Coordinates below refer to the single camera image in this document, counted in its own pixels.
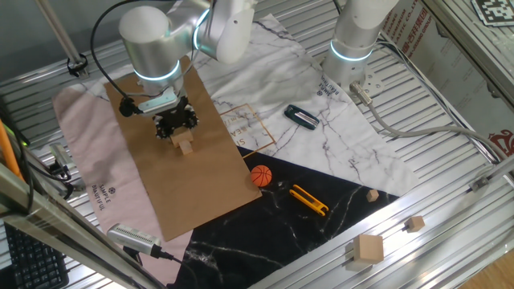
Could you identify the grey metal bracket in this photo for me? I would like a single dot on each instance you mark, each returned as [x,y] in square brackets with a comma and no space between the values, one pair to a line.
[480,184]

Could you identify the panel with red print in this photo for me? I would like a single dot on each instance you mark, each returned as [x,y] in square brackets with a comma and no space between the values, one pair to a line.
[441,68]

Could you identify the orange toy basketball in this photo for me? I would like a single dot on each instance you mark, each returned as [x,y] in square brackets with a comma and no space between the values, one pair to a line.
[261,176]

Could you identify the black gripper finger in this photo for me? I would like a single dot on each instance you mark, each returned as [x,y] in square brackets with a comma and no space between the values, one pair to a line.
[162,129]
[192,119]

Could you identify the grey tripod pole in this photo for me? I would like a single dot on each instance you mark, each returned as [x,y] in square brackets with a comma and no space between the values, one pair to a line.
[60,36]

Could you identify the black rectangular device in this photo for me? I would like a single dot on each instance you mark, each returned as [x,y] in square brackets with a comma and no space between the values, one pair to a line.
[301,117]

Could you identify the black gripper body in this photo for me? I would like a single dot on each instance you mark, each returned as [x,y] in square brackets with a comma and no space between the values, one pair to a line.
[174,114]

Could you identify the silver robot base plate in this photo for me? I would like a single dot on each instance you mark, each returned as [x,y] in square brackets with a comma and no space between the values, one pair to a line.
[368,82]

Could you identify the marble pattern tablecloth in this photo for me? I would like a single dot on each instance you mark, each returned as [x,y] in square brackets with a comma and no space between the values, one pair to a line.
[281,72]

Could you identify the black white marker board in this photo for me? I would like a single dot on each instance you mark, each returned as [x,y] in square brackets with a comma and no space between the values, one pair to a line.
[494,11]

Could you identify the large wooden block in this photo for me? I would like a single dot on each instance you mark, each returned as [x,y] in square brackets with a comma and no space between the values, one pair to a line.
[181,137]

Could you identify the large wooden cube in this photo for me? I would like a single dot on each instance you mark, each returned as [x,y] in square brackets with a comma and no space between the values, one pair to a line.
[368,249]

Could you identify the yellow utility knife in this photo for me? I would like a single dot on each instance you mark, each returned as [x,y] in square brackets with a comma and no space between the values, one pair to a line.
[308,199]

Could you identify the black keyboard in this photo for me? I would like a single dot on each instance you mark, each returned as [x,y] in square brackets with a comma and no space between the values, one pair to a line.
[32,261]

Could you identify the orange pole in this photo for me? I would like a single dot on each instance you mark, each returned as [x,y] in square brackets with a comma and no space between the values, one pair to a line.
[7,148]

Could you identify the small wooden cube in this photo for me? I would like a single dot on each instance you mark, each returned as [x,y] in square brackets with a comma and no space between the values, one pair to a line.
[372,195]
[414,223]

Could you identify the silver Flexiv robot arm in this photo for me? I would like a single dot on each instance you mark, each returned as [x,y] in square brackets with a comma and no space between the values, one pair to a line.
[180,36]

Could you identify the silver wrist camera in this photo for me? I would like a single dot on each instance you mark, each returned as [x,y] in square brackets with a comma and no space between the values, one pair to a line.
[158,102]

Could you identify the brown cardboard sheet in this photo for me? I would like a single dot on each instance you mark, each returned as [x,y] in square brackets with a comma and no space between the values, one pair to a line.
[192,188]

